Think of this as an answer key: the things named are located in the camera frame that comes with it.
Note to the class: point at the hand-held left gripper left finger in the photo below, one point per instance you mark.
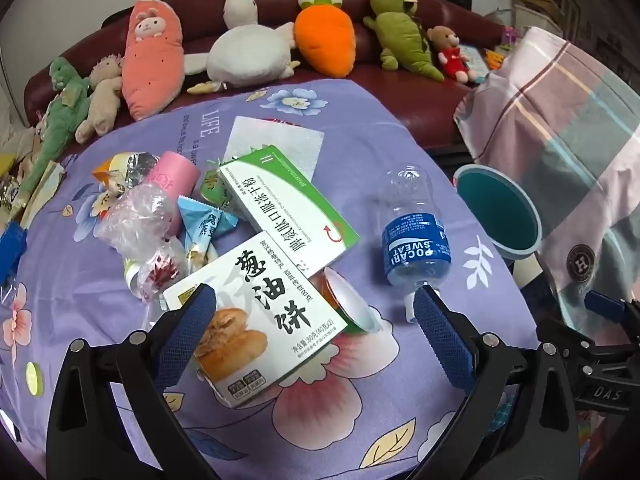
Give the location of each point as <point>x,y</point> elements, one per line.
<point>187,330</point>

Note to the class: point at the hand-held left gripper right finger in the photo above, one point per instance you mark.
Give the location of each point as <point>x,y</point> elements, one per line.
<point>442,340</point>

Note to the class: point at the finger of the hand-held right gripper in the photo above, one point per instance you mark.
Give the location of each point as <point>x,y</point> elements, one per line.
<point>565,335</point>
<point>605,305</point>

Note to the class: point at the white pancake box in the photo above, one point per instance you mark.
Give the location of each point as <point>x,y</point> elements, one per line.
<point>270,310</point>

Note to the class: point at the teal bin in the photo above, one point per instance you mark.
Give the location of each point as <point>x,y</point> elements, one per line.
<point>500,210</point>

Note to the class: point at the green printed clear wrapper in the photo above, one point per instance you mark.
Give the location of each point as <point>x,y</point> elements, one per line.
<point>212,187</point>

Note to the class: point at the orange white snack bag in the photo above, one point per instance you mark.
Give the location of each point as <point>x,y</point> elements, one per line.
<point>127,170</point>

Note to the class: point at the red white candy wrapper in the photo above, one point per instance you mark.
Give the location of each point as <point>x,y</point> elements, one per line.
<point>160,272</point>

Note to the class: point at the clear plastic bottle blue label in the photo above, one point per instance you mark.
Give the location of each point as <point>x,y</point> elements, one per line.
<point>415,245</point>

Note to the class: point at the light blue snack wrapper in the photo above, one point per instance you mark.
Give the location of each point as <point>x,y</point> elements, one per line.
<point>205,225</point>

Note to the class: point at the crumpled clear plastic bag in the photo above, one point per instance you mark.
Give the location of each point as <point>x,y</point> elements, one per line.
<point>135,215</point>

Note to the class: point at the pink cup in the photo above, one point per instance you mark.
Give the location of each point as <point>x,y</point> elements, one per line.
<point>172,180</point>

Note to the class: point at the purple floral blanket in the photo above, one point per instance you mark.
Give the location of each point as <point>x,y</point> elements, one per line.
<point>310,420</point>

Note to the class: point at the green white medicine box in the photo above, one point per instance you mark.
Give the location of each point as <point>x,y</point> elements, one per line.
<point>290,210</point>

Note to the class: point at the plaid bedsheet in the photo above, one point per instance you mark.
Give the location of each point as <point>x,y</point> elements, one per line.
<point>565,125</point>

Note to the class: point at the blue plastic object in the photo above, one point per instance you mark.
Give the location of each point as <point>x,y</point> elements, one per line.
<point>11,252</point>

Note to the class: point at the white paper napkin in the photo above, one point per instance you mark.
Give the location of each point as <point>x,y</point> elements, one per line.
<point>280,140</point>

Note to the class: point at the dark red leather sofa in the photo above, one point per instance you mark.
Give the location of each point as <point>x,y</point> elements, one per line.
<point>400,105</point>

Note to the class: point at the beige doll plush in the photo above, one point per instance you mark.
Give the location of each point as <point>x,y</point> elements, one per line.
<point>102,100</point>

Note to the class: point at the green dinosaur plush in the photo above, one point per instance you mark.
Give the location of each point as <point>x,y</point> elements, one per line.
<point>62,110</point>

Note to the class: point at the pink strawberry bunny plush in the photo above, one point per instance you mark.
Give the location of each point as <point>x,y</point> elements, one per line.
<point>150,70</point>

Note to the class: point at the colourful picture book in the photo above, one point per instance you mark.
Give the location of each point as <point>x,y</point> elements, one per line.
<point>475,62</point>

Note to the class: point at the small teddy bear red outfit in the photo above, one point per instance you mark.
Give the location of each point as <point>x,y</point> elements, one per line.
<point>452,57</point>

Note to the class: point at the white duck plush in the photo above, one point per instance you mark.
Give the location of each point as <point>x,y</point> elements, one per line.
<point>247,50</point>

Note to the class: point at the green turtle plush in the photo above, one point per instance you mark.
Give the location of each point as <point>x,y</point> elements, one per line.
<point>405,35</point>

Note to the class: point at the cardboard boxes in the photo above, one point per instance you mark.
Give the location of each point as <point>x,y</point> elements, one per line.
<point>537,5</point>

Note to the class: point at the orange carrot bunny plush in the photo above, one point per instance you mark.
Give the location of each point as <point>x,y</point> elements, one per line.
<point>325,40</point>

